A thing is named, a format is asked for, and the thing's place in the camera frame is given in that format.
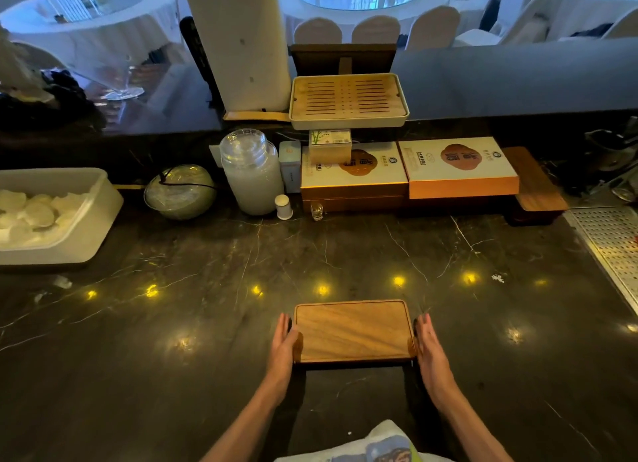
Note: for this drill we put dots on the person's left hand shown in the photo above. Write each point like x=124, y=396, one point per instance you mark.
x=281, y=357

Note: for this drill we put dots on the person's right hand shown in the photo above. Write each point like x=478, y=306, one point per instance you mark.
x=433, y=362

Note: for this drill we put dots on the wooden tray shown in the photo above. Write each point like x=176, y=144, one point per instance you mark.
x=354, y=331

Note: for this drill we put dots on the person's right forearm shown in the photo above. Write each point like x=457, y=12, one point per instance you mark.
x=473, y=432

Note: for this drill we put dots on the person's left forearm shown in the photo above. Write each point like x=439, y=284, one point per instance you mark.
x=249, y=427

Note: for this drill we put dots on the person's white shirt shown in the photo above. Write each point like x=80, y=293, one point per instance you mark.
x=364, y=446

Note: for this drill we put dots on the dark marble countertop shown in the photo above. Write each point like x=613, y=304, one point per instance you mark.
x=149, y=377

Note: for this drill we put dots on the small white paper scrap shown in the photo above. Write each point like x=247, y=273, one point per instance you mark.
x=497, y=278
x=62, y=282

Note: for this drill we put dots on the small white bottle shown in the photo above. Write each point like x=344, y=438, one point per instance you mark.
x=283, y=208

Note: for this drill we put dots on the tiny clear shot glass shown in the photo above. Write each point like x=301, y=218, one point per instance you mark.
x=316, y=211

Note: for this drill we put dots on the flat brown box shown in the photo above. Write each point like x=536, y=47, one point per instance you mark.
x=354, y=205

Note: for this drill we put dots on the clear glass lidded jar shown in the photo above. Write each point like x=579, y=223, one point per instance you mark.
x=251, y=182

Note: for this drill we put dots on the white and orange gift box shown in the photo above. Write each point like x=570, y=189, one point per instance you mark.
x=461, y=177

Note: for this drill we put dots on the round pale green lidded pot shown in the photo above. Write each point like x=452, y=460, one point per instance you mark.
x=179, y=197

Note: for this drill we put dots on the pale blue carton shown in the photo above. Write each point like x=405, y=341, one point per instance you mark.
x=290, y=167

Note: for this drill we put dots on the white and gold-brown gift box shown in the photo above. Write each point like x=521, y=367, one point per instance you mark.
x=389, y=177

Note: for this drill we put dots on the wooden board on dark base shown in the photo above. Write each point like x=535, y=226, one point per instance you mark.
x=533, y=177

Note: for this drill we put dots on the perforated metal drain tray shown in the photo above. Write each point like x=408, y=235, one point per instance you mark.
x=608, y=242

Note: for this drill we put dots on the small beige box green print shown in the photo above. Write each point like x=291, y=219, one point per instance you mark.
x=329, y=150

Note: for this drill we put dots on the white plastic container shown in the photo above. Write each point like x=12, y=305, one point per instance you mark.
x=94, y=232

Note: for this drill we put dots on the gold metal spoon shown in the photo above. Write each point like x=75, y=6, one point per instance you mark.
x=128, y=187

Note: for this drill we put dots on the yellow wooden roll holder base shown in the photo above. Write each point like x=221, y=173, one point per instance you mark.
x=254, y=116

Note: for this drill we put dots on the clear glass cup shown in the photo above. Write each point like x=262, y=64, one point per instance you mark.
x=623, y=193

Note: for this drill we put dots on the bamboo slatted tea tray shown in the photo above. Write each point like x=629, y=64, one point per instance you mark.
x=349, y=100

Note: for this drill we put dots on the black metal pot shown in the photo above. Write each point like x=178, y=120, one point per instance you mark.
x=610, y=150

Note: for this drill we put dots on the pile of white translucent pieces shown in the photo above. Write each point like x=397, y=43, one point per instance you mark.
x=37, y=215

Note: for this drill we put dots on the raised dark bar top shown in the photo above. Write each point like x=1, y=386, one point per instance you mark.
x=498, y=83

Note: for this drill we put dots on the black tall slim device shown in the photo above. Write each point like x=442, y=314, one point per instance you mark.
x=199, y=63

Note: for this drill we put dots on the clear wine glass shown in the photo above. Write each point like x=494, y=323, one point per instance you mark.
x=123, y=94

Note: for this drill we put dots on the large white paper towel roll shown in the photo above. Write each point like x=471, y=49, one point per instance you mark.
x=239, y=43

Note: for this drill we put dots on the dark rock ornament base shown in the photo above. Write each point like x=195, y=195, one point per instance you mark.
x=75, y=107

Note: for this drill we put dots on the group of white covered chairs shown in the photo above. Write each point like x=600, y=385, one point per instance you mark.
x=376, y=30

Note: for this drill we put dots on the white coral ornament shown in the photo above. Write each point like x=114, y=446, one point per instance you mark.
x=20, y=73

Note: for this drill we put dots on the white wall socket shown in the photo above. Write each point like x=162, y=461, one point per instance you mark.
x=215, y=156

